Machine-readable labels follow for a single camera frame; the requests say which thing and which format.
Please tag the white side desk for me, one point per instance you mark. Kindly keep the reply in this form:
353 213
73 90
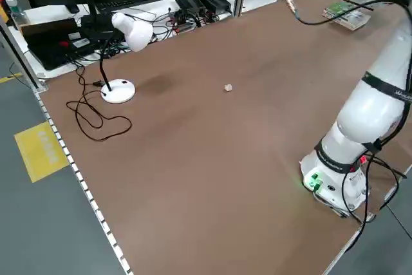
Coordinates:
154 6

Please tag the white desk lamp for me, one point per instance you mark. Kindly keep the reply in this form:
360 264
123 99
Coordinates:
136 33

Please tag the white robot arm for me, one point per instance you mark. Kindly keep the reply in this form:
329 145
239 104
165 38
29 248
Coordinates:
370 110

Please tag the black laptop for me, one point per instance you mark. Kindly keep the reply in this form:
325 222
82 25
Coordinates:
48 33

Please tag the clear bottle with white cap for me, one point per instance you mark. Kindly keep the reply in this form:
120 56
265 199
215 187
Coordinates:
14 11

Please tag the aluminium frame rail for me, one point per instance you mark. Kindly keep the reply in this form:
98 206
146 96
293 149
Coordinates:
19 56

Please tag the green and white book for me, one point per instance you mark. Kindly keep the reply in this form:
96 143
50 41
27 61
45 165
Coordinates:
341 9

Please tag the small white wedge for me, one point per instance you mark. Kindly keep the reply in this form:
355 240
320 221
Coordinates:
228 87

